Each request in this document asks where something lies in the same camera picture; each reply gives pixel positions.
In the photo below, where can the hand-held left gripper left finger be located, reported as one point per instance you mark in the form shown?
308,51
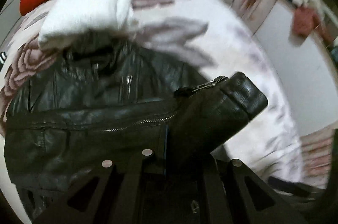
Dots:
151,164

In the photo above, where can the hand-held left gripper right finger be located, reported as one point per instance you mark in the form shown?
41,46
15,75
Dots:
237,172

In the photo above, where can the black leather jacket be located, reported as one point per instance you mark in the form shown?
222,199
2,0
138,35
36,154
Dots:
79,121

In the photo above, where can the dark cloth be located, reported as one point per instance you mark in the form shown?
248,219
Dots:
287,187

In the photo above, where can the pink patterned cloth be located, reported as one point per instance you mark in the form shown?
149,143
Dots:
317,155

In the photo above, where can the floral printed blanket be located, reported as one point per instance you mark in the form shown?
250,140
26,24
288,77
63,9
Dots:
224,41

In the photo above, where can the pink garment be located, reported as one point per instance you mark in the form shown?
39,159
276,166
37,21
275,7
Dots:
303,23

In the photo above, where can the white folded garment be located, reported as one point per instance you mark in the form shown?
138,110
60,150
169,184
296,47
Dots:
79,12

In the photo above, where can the green striped pants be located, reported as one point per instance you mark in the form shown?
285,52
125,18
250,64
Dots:
2,59

